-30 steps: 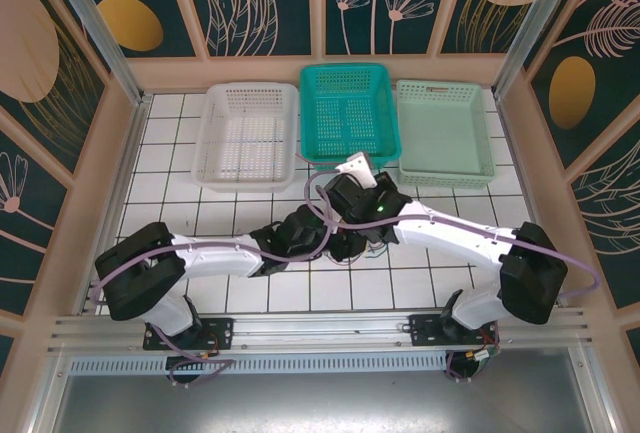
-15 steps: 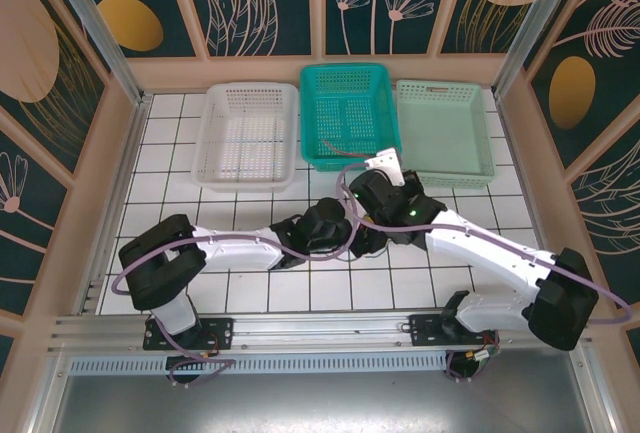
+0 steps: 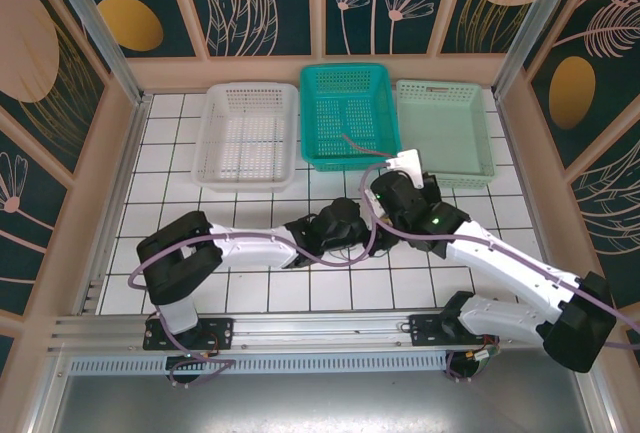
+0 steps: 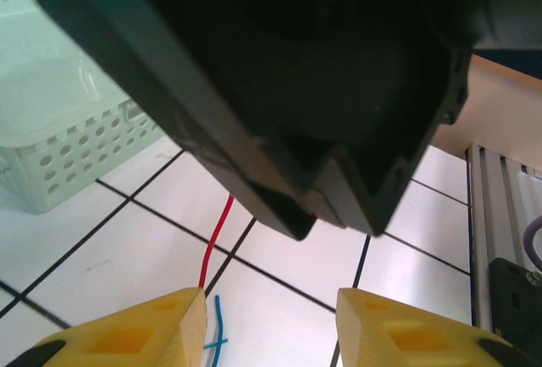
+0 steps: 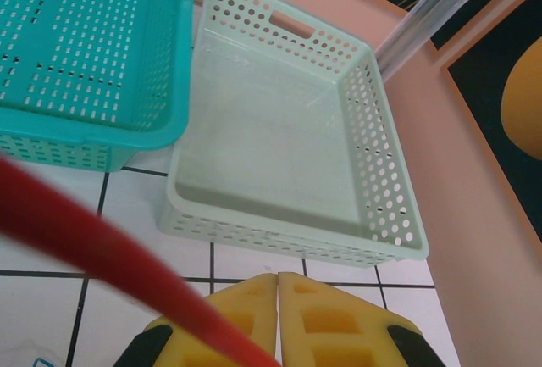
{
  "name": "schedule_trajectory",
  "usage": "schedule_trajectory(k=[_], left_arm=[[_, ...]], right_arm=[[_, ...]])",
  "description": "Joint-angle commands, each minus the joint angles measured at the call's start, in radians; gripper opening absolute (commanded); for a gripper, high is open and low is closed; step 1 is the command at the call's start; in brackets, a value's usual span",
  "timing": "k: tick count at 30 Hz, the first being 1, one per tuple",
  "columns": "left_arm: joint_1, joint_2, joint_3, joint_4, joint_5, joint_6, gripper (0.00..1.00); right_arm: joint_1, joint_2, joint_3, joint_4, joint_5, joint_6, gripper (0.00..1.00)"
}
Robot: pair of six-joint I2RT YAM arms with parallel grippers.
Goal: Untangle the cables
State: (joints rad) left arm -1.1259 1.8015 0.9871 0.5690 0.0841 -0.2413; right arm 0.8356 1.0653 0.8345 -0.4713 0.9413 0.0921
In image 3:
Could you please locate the thin red cable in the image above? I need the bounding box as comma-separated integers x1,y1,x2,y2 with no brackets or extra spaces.
340,133,402,159

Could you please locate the mint green plastic basket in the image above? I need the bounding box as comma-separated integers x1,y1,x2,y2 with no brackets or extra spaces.
394,78,497,189

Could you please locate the teal plastic basket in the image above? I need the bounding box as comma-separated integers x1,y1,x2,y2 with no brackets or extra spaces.
298,63,404,173

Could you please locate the white plastic basket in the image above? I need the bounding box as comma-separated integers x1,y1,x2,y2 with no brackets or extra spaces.
191,81,300,193

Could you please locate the grey metal sheet panel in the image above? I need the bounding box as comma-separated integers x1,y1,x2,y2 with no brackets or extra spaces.
49,371,609,433

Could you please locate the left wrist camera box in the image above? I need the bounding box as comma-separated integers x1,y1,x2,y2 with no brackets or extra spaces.
368,190,389,222

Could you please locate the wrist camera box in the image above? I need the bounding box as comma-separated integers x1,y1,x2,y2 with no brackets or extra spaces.
384,148,425,189
368,190,389,222

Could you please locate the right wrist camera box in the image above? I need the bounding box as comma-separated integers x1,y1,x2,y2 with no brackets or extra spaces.
384,148,425,189

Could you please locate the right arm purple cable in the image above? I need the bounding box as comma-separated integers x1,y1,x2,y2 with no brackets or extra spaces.
362,162,640,384

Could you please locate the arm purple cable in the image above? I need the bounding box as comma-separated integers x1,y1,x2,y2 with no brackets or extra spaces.
128,192,377,388
362,162,640,384

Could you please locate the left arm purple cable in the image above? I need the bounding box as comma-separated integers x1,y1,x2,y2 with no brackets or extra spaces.
128,192,377,388

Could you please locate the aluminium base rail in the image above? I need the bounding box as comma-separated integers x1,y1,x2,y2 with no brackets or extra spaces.
47,307,594,354

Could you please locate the grey slotted cable duct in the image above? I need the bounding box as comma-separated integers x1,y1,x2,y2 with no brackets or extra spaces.
67,352,451,375

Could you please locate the yellow plug with wires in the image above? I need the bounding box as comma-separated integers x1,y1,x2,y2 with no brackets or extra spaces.
184,335,224,360
464,335,501,369

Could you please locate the aluminium frame post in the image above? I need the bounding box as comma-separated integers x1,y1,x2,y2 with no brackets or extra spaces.
42,0,151,105
492,0,584,99

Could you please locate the aluminium side rail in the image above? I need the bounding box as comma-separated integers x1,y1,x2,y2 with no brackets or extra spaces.
74,94,154,317

